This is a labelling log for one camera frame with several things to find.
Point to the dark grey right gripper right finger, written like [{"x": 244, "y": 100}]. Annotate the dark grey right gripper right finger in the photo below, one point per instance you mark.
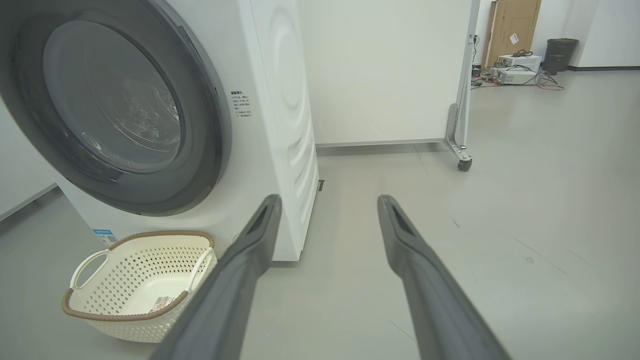
[{"x": 435, "y": 300}]

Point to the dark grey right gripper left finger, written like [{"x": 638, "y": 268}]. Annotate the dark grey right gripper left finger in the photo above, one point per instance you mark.
[{"x": 225, "y": 295}]

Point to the dark round glass washer door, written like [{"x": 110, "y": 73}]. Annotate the dark round glass washer door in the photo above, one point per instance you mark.
[{"x": 110, "y": 105}]

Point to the paper label in basket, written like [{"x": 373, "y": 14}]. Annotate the paper label in basket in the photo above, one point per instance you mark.
[{"x": 162, "y": 303}]

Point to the white basket with brown rim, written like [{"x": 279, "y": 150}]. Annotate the white basket with brown rim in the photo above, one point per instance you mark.
[{"x": 135, "y": 270}]

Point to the white front-load washing machine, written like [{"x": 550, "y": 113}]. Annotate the white front-load washing machine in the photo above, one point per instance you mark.
[{"x": 270, "y": 125}]

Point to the blue energy label sticker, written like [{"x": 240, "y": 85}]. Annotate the blue energy label sticker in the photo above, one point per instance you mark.
[{"x": 105, "y": 236}]

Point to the metal caster wheel leg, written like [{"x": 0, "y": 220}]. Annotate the metal caster wheel leg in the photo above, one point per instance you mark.
[{"x": 385, "y": 70}]

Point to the white equipment box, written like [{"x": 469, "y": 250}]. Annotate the white equipment box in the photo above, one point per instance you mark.
[
  {"x": 522, "y": 62},
  {"x": 515, "y": 76}
]

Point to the dark grey trash bin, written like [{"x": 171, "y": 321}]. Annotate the dark grey trash bin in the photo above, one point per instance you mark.
[{"x": 560, "y": 52}]

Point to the brown cardboard box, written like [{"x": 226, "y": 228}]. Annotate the brown cardboard box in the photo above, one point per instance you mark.
[{"x": 515, "y": 25}]

